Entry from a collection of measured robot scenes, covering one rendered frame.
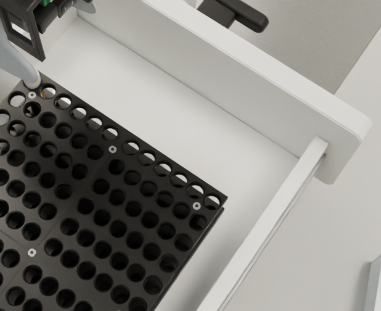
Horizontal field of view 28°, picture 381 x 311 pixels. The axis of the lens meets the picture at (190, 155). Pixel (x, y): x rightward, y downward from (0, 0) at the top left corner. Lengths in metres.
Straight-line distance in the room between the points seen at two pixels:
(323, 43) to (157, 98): 1.04
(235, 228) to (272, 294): 0.09
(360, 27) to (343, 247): 1.04
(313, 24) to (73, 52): 1.06
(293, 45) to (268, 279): 1.01
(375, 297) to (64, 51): 0.33
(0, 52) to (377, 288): 0.36
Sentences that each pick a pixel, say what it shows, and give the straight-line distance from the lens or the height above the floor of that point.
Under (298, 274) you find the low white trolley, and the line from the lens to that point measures 0.69.
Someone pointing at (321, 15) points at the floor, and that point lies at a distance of 1.69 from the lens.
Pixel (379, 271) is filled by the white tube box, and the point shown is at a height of 0.80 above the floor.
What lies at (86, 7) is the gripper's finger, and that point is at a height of 1.01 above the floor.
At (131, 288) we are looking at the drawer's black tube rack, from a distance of 0.53.
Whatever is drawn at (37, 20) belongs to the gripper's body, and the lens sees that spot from 0.40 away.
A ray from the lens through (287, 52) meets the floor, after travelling 1.63.
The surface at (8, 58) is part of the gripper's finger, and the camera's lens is 0.46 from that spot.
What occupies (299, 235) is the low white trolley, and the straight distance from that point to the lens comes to 0.70.
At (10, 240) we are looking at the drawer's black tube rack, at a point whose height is 0.90.
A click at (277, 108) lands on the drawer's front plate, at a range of 0.58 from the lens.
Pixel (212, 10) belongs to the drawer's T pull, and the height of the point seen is 0.91.
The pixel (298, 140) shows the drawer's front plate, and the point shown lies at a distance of 0.61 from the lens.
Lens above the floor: 1.42
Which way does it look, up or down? 70 degrees down
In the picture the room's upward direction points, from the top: 7 degrees clockwise
